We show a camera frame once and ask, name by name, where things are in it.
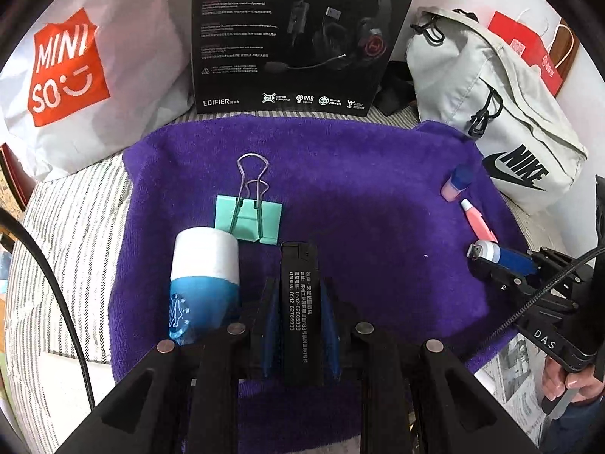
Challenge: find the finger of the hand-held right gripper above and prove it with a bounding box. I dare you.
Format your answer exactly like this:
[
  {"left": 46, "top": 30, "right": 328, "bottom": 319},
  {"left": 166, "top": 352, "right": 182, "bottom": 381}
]
[
  {"left": 496, "top": 246, "right": 594, "bottom": 294},
  {"left": 476, "top": 256, "right": 527, "bottom": 296}
]

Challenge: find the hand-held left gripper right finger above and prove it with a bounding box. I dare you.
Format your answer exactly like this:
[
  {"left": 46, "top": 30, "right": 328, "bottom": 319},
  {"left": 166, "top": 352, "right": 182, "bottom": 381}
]
[{"left": 316, "top": 279, "right": 540, "bottom": 454}]

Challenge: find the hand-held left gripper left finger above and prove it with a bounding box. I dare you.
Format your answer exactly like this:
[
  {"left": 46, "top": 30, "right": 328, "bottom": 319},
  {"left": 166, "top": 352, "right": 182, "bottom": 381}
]
[{"left": 66, "top": 274, "right": 284, "bottom": 454}]

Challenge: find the white cylindrical cap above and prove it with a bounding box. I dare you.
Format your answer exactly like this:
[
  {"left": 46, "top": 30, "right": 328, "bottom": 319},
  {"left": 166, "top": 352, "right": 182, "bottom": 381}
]
[{"left": 467, "top": 240, "right": 503, "bottom": 262}]

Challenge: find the long black box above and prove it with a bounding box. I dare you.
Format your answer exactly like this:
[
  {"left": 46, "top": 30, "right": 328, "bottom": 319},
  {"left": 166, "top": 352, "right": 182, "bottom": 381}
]
[{"left": 279, "top": 241, "right": 324, "bottom": 389}]

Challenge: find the pink tube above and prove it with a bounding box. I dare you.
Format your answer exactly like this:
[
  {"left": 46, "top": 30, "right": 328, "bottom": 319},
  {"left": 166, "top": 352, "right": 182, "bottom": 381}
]
[{"left": 459, "top": 199, "right": 499, "bottom": 243}]

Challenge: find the white and blue bottle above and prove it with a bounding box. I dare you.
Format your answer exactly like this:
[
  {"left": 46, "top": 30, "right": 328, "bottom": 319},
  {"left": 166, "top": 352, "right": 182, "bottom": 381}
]
[{"left": 166, "top": 227, "right": 242, "bottom": 346}]

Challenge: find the small pink bottle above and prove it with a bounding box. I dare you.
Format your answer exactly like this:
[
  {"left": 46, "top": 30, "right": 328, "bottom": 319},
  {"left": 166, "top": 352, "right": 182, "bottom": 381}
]
[{"left": 439, "top": 165, "right": 473, "bottom": 202}]

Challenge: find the green binder clip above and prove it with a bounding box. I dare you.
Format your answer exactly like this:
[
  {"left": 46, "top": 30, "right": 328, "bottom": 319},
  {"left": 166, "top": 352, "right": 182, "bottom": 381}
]
[{"left": 214, "top": 154, "right": 284, "bottom": 246}]

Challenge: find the person's right hand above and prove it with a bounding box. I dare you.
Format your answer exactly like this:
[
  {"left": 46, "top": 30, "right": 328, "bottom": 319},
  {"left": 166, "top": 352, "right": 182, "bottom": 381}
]
[{"left": 543, "top": 357, "right": 601, "bottom": 405}]

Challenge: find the newspaper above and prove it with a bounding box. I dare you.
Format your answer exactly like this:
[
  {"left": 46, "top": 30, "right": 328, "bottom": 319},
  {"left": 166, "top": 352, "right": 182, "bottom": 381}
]
[{"left": 42, "top": 328, "right": 556, "bottom": 454}]

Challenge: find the purple towel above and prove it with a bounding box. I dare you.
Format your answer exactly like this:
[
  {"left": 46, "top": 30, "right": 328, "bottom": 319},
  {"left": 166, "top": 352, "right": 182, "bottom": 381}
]
[{"left": 108, "top": 113, "right": 529, "bottom": 454}]

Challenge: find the grey waist bag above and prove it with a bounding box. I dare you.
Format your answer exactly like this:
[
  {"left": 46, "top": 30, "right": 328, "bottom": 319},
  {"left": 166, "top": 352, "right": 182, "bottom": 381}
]
[{"left": 405, "top": 6, "right": 589, "bottom": 213}]

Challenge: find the small red paper bag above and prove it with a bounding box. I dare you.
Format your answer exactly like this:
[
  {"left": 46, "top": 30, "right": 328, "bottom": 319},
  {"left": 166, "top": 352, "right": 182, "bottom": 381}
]
[{"left": 487, "top": 7, "right": 580, "bottom": 98}]

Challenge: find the black headset box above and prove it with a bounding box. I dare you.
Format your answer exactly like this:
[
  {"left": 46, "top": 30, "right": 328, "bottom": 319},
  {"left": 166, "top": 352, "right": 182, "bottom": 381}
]
[{"left": 191, "top": 0, "right": 426, "bottom": 117}]

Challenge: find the white plastic shopping bag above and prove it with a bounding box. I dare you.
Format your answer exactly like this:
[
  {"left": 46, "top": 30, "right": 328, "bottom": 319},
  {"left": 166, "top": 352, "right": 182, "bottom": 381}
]
[{"left": 0, "top": 0, "right": 197, "bottom": 183}]

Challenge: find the patterned book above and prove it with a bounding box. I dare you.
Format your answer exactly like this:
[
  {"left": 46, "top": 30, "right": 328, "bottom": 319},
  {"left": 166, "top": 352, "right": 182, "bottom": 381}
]
[{"left": 0, "top": 142, "right": 34, "bottom": 209}]

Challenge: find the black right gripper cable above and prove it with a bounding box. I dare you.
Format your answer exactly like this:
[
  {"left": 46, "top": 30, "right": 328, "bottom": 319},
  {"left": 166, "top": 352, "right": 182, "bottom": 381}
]
[{"left": 489, "top": 246, "right": 605, "bottom": 341}]

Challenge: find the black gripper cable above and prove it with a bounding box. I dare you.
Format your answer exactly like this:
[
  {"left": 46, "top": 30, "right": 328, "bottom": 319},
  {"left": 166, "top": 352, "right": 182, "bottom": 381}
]
[
  {"left": 0, "top": 208, "right": 98, "bottom": 410},
  {"left": 489, "top": 246, "right": 605, "bottom": 341}
]

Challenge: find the brown wooden frame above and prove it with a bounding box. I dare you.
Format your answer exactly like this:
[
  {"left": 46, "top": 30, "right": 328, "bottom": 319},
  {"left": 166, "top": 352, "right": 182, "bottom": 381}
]
[{"left": 558, "top": 21, "right": 581, "bottom": 90}]

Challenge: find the black bag strap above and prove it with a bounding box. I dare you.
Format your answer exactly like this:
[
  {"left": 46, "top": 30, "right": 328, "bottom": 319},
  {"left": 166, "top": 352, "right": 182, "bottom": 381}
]
[{"left": 373, "top": 61, "right": 419, "bottom": 117}]

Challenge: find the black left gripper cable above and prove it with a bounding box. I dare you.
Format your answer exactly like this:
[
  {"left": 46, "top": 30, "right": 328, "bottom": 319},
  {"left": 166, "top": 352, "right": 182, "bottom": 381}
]
[{"left": 0, "top": 208, "right": 98, "bottom": 410}]

